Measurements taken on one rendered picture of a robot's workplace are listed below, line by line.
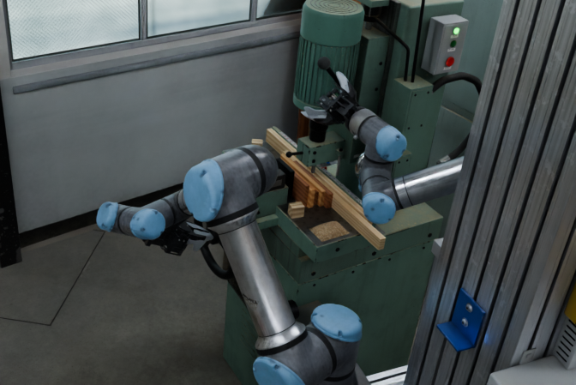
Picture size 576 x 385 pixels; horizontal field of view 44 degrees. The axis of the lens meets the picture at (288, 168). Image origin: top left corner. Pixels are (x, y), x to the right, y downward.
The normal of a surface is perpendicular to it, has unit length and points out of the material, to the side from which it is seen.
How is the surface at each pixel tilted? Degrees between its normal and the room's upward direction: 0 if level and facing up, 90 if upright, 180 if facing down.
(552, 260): 90
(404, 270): 90
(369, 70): 90
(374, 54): 90
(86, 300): 0
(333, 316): 7
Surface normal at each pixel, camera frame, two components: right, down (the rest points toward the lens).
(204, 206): -0.73, 0.19
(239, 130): 0.62, 0.46
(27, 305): 0.09, -0.85
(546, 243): -0.92, 0.13
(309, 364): 0.62, -0.18
